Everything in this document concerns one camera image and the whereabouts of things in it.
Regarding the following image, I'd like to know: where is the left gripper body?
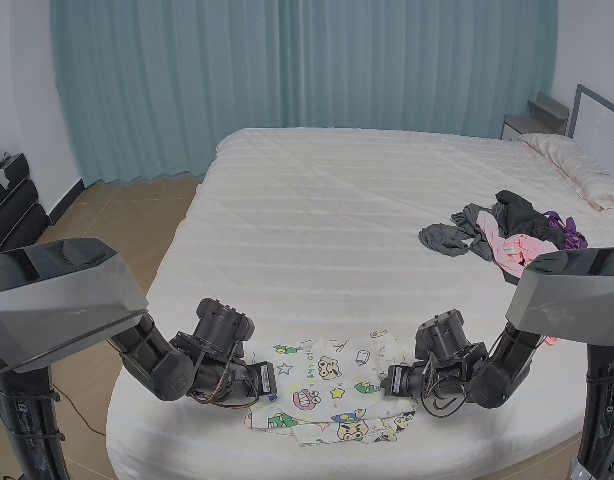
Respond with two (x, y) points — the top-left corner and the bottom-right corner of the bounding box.
(234, 359), (279, 404)

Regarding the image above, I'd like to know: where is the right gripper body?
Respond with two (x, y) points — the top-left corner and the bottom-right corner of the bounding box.
(379, 363), (429, 400)

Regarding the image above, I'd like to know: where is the white printed pyjama top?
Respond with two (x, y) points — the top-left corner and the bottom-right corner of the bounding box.
(243, 332), (420, 449)

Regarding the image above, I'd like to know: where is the grey garment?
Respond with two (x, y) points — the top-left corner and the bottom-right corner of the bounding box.
(418, 203), (502, 261)

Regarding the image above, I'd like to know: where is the pink garment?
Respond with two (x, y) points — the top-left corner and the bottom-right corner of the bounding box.
(477, 210), (560, 345)

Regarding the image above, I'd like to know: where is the bed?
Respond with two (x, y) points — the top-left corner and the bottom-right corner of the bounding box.
(104, 84), (614, 480)

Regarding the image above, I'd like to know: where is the black garment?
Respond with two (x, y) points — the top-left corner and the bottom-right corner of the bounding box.
(492, 189), (567, 249)

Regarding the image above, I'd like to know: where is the purple garment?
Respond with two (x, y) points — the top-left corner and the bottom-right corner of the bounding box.
(544, 210), (590, 250)

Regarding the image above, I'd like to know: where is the cream pillow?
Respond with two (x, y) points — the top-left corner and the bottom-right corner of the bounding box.
(518, 133), (614, 212)

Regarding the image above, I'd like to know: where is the grey white bedside table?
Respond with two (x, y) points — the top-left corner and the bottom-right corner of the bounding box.
(502, 92), (570, 141)

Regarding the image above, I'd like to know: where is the black chest of drawers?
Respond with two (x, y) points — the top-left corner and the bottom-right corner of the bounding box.
(0, 153), (53, 256)

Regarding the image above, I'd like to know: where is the blue-green curtain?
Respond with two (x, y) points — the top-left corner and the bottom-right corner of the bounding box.
(51, 0), (559, 189)

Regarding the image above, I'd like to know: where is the black cable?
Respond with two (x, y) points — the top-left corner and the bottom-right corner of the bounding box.
(49, 385), (108, 436)

